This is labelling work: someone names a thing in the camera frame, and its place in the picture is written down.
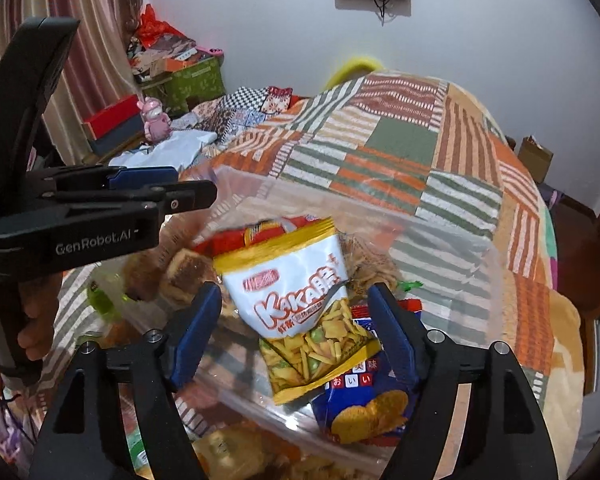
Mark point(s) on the red box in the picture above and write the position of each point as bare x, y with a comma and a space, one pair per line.
112, 115

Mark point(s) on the grey box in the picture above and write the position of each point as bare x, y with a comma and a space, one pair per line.
117, 140

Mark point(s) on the pile of cartons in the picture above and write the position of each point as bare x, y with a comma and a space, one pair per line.
165, 57

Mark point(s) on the clear packet of fried noodles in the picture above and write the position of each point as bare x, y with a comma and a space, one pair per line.
367, 265

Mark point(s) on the red plastic bag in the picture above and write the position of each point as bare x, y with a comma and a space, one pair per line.
152, 25

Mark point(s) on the green patterned box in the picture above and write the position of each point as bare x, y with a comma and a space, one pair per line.
197, 82

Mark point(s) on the yellow foam tube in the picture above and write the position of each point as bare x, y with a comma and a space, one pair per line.
352, 67

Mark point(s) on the blue snack packet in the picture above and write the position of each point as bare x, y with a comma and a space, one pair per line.
360, 410

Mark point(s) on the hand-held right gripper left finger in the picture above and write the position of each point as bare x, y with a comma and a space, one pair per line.
197, 332

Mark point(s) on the clear plastic storage box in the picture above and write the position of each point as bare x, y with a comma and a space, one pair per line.
445, 280

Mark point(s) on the person's left hand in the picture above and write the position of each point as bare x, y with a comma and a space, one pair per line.
37, 320

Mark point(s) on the striped curtain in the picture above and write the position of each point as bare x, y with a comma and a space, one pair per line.
95, 35

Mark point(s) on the green jelly cup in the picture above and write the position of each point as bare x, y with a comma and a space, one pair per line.
105, 302

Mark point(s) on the brown cake packet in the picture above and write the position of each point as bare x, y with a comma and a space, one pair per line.
187, 275

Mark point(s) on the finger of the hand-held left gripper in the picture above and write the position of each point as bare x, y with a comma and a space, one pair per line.
180, 197
140, 176

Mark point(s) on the white and yellow snack packet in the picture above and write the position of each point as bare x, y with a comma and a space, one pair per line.
285, 285

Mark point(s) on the pink toy figure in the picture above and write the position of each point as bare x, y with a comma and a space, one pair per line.
155, 120

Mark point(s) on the cardboard box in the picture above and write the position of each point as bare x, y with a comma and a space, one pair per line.
535, 160

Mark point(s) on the checkered patchwork quilt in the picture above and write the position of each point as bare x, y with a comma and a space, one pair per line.
245, 110

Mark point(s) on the red snack packet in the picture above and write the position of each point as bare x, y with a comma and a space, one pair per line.
230, 242

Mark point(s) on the white cloth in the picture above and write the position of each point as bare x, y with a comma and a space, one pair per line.
175, 147

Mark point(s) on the red and green snack wrapper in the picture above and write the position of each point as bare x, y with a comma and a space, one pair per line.
409, 286

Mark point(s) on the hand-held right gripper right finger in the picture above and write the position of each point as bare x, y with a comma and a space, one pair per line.
392, 335

